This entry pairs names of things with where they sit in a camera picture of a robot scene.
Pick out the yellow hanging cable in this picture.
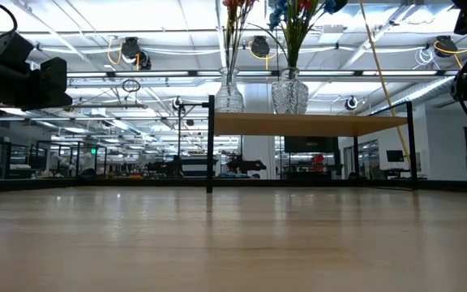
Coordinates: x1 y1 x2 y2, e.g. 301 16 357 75
358 0 412 164

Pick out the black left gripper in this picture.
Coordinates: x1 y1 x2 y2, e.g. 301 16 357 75
0 55 74 117

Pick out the pink artificial flower bunch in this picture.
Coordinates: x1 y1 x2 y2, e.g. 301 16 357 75
221 0 259 78

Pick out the tall ribbed glass vase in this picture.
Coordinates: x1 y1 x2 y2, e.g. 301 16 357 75
215 67 246 114

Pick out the wooden shelf with black legs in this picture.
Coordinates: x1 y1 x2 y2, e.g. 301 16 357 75
205 94 418 194

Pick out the red artificial flower bunch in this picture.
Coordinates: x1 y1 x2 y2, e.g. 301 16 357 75
253 0 348 78

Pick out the large black ceiling cable reel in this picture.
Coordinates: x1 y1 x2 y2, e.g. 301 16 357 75
434 35 458 58
120 36 152 71
251 35 271 58

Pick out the blue artificial flower bunch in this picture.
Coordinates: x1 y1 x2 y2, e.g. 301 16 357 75
268 0 338 78

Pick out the black wall monitor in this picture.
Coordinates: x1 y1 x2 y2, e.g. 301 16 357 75
284 135 339 154

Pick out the black background workstation frame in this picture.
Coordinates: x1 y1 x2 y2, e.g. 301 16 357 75
178 101 243 179

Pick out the black table border strip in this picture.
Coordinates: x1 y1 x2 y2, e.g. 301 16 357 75
0 177 467 195

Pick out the round cut glass vase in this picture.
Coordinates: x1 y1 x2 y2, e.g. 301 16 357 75
271 67 310 115

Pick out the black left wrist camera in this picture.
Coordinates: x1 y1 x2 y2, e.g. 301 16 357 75
0 31 35 68

